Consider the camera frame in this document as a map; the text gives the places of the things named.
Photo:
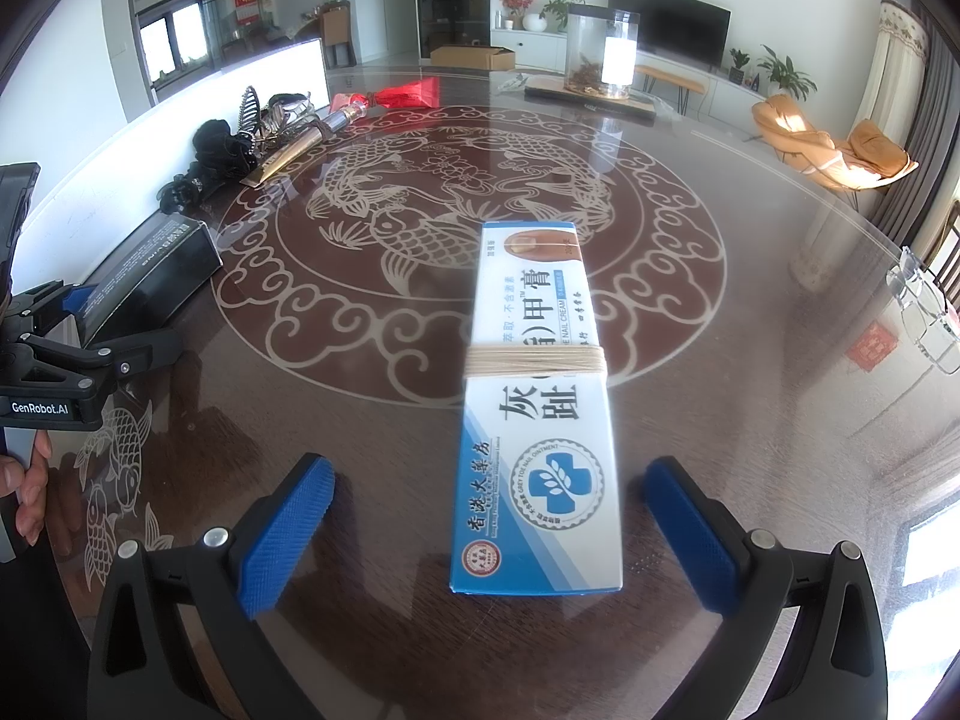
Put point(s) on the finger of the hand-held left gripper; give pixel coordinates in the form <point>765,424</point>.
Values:
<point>79,298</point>
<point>127,358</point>

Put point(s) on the wooden tray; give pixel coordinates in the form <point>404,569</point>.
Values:
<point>555,95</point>

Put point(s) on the person's dark clothing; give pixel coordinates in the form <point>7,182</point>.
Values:
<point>37,652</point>

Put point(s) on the wooden chair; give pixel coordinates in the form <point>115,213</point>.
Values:
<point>949,255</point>

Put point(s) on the bright red snack packet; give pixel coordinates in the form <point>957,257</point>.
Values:
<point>405,95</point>

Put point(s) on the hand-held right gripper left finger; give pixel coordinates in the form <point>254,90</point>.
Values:
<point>289,532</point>

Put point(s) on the large potted plant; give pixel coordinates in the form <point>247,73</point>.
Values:
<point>787,75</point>

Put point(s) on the pink red snack packet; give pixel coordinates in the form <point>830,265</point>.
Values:
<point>346,101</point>

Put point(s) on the silver claw hair clip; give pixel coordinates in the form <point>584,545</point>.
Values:
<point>289,121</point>

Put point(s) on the red square sticker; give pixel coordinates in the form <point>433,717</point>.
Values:
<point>871,346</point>

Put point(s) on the dark display cabinet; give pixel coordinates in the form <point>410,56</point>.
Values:
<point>450,0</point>

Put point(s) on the grey curtain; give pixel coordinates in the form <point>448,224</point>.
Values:
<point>934,135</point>

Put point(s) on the blue white ointment box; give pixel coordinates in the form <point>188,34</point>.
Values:
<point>540,465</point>

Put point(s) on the white curtain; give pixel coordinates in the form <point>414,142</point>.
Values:
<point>892,67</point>

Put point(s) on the wooden bench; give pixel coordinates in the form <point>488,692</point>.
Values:
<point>671,79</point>

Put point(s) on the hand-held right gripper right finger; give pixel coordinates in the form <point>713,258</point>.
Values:
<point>694,540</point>

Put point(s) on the white television cabinet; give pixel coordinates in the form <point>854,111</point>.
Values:
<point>540,45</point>

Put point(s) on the black comb hair clip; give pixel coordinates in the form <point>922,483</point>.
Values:
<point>251,109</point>

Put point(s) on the leafy green potted plant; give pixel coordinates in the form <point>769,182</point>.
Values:
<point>562,9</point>

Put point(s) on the black carton box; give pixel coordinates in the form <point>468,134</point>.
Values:
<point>150,262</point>

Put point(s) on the clear glassware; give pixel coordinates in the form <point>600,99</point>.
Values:
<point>926,315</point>

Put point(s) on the black scrunchie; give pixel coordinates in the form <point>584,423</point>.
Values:
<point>221,142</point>

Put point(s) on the tan rubber band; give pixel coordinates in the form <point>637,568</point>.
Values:
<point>525,360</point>

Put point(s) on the red poster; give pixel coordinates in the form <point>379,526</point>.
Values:
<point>247,4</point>

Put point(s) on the white board panel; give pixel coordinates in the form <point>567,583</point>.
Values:
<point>225,90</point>

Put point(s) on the black hair band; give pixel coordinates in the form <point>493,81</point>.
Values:
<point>180,191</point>

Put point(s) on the clear glass jar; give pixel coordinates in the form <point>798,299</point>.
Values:
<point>585,45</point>

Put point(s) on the cardboard box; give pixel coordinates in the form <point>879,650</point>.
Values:
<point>472,58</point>

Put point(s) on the small potted plant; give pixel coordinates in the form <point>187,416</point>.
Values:
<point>739,64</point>

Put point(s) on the red flower arrangement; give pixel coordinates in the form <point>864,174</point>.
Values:
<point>516,1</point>

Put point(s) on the black television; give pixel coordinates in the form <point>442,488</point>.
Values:
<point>675,22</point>

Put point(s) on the gold cosmetic tube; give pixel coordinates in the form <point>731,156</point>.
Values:
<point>289,154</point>

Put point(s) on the orange lounge chair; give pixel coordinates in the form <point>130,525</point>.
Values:
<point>862,150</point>

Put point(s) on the person's left hand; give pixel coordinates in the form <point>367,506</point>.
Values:
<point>34,487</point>

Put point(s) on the brown patterned glass desktop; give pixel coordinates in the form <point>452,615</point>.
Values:
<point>712,427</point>

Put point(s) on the clear plastic bag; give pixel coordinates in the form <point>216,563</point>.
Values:
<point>517,82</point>

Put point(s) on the white round vase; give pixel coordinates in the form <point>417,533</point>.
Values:
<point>533,22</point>

